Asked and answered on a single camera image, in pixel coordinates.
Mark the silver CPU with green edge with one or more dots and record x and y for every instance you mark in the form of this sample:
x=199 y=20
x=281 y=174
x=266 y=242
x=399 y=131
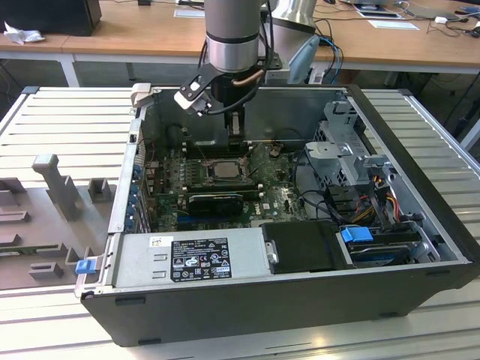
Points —
x=226 y=170

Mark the RAM slot with white clips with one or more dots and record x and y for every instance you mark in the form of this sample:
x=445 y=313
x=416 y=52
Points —
x=225 y=190
x=206 y=146
x=206 y=152

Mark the blue slot retention clip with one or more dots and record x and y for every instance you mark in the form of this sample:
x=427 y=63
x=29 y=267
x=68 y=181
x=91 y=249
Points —
x=129 y=224
x=131 y=215
x=137 y=171
x=132 y=196

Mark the coin cell battery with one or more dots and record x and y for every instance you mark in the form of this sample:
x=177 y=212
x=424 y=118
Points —
x=275 y=150

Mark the pale blue teach pendant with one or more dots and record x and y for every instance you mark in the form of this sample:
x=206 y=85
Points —
x=302 y=62

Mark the white plastic case latch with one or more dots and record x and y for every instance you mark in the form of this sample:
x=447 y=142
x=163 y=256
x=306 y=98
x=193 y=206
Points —
x=141 y=93

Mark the white paper sheet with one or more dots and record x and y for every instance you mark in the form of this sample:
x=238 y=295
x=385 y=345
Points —
x=378 y=14
x=393 y=24
x=189 y=13

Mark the small white labelled box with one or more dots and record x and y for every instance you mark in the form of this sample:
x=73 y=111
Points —
x=317 y=77

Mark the wooden desk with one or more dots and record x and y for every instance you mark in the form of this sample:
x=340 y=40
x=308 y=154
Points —
x=150 y=33

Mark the black graphics card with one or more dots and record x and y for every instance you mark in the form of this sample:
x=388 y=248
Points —
x=215 y=206

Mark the silver metal drive cage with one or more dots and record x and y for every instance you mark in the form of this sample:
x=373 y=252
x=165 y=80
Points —
x=330 y=150

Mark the green motherboard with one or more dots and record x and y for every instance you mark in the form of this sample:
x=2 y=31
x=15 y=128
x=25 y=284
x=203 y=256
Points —
x=275 y=204

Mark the black plastic shroud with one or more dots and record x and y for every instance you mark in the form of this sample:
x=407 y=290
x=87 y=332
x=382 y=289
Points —
x=300 y=247

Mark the silver power supply unit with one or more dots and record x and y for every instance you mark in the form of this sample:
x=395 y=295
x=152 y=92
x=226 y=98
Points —
x=142 y=258

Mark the black box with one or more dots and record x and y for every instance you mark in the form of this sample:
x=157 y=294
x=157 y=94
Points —
x=48 y=15

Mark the crumpled white paper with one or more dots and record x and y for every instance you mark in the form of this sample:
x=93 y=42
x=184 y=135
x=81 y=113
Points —
x=22 y=35

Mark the hard disk drive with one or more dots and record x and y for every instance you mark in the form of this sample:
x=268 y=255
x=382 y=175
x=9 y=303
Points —
x=375 y=255

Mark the blue case latch tab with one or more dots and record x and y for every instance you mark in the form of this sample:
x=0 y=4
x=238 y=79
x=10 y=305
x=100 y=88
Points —
x=85 y=267

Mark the gray parts rack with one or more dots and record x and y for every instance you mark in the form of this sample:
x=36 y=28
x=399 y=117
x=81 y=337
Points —
x=37 y=221

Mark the white power adapter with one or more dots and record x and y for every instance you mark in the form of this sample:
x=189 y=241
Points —
x=443 y=19

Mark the black PC case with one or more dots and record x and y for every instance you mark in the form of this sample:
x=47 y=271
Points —
x=262 y=318

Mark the green RAM stick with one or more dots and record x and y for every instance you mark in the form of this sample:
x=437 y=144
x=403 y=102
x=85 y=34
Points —
x=18 y=253

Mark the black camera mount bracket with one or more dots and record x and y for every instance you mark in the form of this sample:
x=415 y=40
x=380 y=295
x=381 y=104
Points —
x=204 y=73

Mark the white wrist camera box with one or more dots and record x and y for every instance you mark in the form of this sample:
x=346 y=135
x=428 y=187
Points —
x=187 y=98

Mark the black wrist mount plate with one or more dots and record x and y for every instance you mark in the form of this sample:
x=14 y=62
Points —
x=273 y=62

